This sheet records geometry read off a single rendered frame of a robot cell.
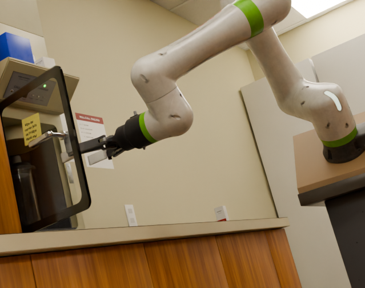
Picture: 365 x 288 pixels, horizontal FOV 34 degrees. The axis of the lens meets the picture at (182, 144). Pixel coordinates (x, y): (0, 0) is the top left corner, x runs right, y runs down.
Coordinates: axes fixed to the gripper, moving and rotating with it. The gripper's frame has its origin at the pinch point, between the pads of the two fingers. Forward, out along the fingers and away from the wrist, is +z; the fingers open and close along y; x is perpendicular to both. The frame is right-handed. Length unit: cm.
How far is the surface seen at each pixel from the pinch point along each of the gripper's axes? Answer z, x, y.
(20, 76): 6.5, -27.6, 11.4
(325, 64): -14, -90, -293
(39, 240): -15, 28, 40
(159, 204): 59, -3, -132
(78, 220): 15.3, 15.6, -11.3
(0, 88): 10.0, -24.2, 17.1
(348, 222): -58, 38, -53
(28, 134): 0.5, -5.7, 19.5
